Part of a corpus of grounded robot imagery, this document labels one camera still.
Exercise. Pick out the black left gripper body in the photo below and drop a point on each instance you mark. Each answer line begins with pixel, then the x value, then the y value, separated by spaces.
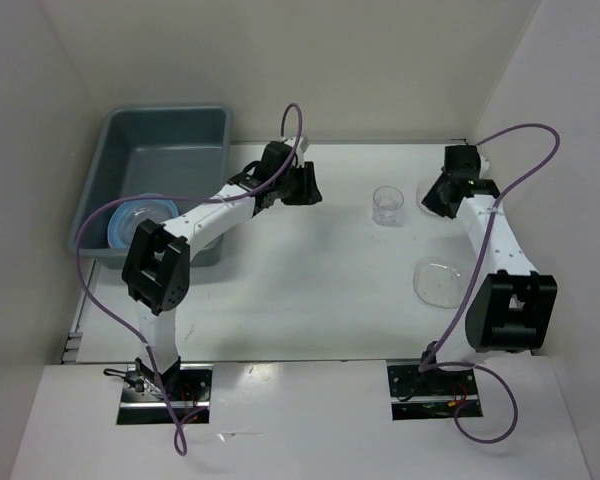
pixel 278 187

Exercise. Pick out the blue plastic plate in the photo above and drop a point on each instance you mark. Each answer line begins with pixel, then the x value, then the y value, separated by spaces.
pixel 117 230

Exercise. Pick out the clear oval glass dish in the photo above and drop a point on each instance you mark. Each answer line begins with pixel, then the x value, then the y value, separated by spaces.
pixel 439 283

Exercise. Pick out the clear round glass dish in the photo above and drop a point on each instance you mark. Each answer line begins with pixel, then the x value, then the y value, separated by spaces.
pixel 427 199

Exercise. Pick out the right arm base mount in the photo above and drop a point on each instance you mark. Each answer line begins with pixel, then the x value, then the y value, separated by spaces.
pixel 431 395

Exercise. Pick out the beige speckled dish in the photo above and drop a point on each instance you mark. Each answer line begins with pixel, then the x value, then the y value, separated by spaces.
pixel 140 217

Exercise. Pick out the clear plastic cup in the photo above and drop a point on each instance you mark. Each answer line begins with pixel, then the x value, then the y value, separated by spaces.
pixel 387 204

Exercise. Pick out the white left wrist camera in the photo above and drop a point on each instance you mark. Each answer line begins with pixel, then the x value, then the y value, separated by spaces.
pixel 302 143

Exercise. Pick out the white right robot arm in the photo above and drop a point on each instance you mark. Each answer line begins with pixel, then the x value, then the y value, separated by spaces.
pixel 508 303

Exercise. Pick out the grey plastic bin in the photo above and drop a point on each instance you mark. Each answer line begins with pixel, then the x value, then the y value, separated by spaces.
pixel 178 151

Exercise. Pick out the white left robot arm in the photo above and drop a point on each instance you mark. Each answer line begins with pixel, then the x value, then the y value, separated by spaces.
pixel 157 267

